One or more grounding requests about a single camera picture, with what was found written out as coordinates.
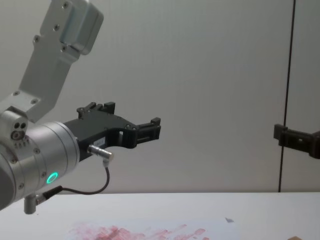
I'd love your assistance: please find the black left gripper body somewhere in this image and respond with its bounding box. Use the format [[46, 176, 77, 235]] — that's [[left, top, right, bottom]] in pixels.
[[62, 111, 138, 165]]

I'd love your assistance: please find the white table cloth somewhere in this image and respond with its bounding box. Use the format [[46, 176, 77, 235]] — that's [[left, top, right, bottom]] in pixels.
[[0, 191, 320, 240]]

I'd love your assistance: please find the white paper with red stain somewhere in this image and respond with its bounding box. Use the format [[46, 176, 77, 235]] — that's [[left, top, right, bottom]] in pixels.
[[65, 219, 239, 240]]

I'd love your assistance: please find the thin dark gripper cable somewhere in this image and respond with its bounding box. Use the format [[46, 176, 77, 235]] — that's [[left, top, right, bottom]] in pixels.
[[23, 144, 116, 216]]

